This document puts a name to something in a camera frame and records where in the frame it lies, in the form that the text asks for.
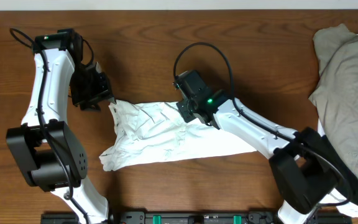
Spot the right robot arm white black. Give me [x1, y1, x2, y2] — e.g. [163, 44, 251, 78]
[178, 90, 349, 223]

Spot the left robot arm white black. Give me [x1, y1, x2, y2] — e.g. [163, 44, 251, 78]
[6, 28, 115, 224]

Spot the white Puma t-shirt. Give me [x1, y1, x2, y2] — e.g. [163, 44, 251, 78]
[99, 100, 255, 171]

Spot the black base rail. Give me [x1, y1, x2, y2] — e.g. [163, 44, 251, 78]
[40, 211, 353, 224]

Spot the grey garment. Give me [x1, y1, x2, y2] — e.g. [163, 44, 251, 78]
[309, 24, 358, 179]

